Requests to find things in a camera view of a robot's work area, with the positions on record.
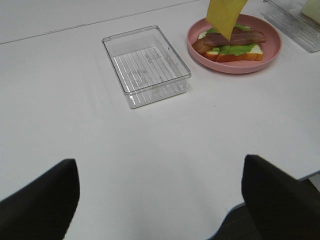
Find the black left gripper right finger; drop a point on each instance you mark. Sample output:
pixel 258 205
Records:
pixel 282 208

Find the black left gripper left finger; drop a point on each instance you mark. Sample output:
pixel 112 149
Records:
pixel 43 209

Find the bread slice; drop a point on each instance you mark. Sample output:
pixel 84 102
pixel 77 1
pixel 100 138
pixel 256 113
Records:
pixel 255 55
pixel 311 9

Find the green lettuce leaf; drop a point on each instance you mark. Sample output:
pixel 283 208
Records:
pixel 235 50

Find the bacon strip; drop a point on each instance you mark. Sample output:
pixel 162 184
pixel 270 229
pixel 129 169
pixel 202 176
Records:
pixel 214 39

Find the yellow cheese slice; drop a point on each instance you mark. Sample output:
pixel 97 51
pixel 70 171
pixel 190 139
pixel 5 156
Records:
pixel 223 14

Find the pink round plate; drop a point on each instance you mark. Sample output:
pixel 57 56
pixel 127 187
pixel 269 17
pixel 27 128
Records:
pixel 271 48

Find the clear left plastic tray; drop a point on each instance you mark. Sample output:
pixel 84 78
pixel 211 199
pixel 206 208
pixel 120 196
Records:
pixel 147 66

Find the clear plastic tray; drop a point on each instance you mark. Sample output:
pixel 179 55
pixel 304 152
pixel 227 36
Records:
pixel 147 66
pixel 286 15

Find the clear right plastic tray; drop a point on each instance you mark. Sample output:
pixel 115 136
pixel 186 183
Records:
pixel 286 15

